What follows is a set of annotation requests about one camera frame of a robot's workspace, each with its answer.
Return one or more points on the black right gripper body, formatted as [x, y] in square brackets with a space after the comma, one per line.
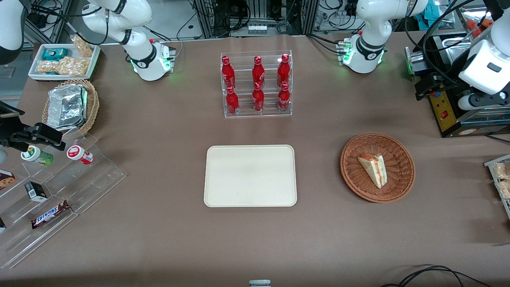
[8, 130]

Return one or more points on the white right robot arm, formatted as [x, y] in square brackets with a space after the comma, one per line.
[140, 59]

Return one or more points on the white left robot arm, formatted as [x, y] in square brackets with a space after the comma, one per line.
[369, 54]

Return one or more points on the tan oval wicker basket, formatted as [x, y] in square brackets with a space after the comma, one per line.
[92, 105]

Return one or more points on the white rectangular snack tray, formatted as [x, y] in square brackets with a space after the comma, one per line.
[35, 73]

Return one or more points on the cream rectangular tray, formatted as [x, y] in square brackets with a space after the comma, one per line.
[250, 175]

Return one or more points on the triangular wrapped sandwich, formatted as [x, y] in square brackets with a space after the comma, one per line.
[374, 169]

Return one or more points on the brown round wicker basket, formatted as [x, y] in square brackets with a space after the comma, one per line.
[400, 167]

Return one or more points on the green white-capped cup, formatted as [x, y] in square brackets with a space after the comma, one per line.
[38, 155]

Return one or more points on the silver foil packet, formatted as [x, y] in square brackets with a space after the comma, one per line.
[65, 107]

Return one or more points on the red white-capped cup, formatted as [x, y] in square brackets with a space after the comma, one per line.
[79, 154]

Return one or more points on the brown cookie box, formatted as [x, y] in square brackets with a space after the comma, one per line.
[6, 178]

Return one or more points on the black box with barcode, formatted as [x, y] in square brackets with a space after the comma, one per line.
[36, 191]

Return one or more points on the clear acrylic stepped shelf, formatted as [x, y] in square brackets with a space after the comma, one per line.
[91, 179]

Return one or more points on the large clear peanut bag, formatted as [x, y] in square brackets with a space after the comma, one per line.
[65, 67]

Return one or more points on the Snickers chocolate bar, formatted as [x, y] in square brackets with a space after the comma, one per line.
[50, 214]

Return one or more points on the teal snack packet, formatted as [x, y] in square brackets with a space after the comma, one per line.
[55, 54]

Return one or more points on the small black box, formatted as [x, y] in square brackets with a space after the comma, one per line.
[2, 225]

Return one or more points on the small clear peanut bag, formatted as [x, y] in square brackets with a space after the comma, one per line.
[83, 47]

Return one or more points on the red cola bottle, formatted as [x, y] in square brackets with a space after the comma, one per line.
[258, 99]
[283, 71]
[283, 99]
[258, 73]
[228, 73]
[232, 103]

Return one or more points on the clear acrylic bottle rack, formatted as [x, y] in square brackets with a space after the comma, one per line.
[259, 113]

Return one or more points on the white power strip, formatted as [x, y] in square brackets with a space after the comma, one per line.
[257, 28]

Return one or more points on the black machine with yellow panel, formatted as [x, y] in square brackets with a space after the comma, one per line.
[448, 115]

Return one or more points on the clear snack bag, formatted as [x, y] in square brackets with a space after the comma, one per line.
[502, 171]
[504, 189]

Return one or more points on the grey camera top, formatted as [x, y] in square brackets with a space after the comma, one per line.
[259, 283]

